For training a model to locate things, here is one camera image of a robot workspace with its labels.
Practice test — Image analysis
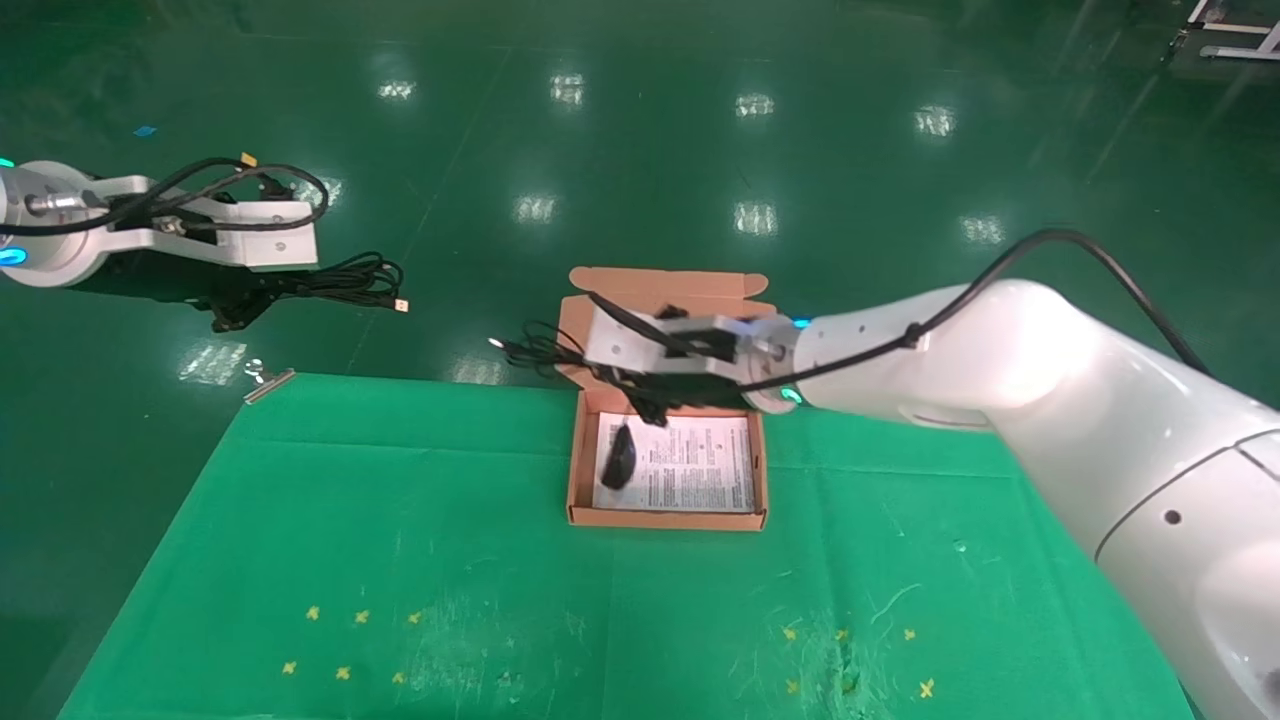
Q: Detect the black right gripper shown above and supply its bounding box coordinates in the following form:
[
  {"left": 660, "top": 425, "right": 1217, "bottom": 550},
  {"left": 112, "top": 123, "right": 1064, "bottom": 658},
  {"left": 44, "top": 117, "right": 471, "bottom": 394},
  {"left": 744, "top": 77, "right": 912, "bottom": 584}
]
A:
[{"left": 597, "top": 364, "right": 753, "bottom": 430}]

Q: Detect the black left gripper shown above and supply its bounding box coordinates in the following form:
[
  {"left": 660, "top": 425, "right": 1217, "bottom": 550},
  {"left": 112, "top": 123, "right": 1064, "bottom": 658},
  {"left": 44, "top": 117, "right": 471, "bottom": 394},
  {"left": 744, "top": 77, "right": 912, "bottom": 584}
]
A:
[{"left": 75, "top": 250, "right": 303, "bottom": 334}]

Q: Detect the black wired mouse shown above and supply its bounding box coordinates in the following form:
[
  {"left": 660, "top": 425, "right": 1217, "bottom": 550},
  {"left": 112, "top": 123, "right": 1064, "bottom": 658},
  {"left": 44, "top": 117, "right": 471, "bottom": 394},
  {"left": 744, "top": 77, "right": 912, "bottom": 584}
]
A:
[{"left": 488, "top": 320, "right": 673, "bottom": 492}]

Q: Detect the black data cable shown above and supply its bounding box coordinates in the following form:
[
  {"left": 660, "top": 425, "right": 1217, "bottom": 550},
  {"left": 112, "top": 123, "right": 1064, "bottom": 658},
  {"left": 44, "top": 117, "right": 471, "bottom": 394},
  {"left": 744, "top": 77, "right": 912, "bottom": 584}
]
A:
[{"left": 264, "top": 251, "right": 410, "bottom": 315}]

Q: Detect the orange cardboard box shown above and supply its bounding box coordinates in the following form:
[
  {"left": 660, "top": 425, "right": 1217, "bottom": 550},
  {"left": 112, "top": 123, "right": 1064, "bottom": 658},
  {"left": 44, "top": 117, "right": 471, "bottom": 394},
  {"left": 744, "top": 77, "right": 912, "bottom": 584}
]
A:
[{"left": 553, "top": 266, "right": 784, "bottom": 532}]

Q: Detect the silver binder clip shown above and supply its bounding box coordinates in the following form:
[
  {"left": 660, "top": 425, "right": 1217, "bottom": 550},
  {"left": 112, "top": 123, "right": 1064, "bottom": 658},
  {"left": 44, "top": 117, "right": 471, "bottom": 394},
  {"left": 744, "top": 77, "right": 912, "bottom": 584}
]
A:
[{"left": 243, "top": 360, "right": 297, "bottom": 405}]

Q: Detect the white printed leaflet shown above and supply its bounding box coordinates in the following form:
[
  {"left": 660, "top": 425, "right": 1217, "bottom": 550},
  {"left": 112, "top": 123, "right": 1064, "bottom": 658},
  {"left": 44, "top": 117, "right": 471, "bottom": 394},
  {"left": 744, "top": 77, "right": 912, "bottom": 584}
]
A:
[{"left": 592, "top": 412, "right": 758, "bottom": 514}]

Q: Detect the green table mat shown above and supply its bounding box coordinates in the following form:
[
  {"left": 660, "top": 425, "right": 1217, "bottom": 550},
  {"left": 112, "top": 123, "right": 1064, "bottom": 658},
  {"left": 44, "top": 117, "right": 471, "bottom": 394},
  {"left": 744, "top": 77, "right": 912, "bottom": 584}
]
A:
[{"left": 57, "top": 373, "right": 1196, "bottom": 720}]

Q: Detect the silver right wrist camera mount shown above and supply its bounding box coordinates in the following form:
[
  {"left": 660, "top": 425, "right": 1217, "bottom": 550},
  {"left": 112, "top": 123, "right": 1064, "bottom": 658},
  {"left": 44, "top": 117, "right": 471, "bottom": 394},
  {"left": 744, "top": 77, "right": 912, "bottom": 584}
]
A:
[{"left": 583, "top": 303, "right": 783, "bottom": 387}]

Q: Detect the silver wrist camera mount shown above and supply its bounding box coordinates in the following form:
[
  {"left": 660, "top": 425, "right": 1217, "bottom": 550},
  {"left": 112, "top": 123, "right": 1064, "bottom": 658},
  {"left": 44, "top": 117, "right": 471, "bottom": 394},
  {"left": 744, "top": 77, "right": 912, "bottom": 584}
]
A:
[
  {"left": 583, "top": 303, "right": 783, "bottom": 387},
  {"left": 85, "top": 174, "right": 320, "bottom": 272}
]

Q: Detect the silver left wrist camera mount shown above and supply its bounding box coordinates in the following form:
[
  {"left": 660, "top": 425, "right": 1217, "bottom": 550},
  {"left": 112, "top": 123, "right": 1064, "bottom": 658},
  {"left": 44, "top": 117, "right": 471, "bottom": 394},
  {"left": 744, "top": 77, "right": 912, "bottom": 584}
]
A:
[{"left": 85, "top": 174, "right": 320, "bottom": 272}]

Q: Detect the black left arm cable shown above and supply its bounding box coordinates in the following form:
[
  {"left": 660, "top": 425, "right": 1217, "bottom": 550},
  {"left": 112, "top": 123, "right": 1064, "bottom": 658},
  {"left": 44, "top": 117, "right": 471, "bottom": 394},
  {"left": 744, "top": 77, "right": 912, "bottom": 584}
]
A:
[{"left": 0, "top": 154, "right": 332, "bottom": 243}]

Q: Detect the white metal frame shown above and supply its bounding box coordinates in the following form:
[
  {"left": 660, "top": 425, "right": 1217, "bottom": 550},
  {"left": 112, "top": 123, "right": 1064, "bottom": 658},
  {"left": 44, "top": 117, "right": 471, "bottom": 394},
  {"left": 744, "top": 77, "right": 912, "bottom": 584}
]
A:
[{"left": 1168, "top": 0, "right": 1280, "bottom": 61}]

